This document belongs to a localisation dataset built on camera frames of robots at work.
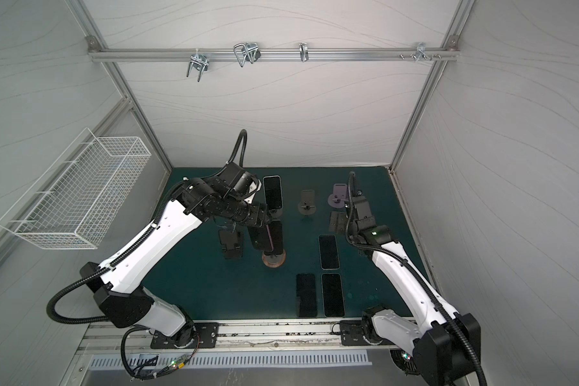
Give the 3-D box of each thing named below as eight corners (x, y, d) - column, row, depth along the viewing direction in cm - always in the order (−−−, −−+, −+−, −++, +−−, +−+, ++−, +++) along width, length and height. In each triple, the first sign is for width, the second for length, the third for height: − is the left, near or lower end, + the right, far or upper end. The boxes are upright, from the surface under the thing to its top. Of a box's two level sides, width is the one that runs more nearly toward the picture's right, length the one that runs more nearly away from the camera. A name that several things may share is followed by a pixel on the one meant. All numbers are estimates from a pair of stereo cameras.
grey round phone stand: (297, 215, 105) (298, 201, 97) (297, 203, 109) (298, 189, 101) (314, 215, 105) (316, 201, 97) (313, 203, 109) (315, 189, 101)
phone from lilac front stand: (320, 269, 90) (320, 267, 88) (317, 236, 99) (318, 234, 97) (339, 269, 90) (340, 267, 88) (335, 236, 99) (336, 234, 97)
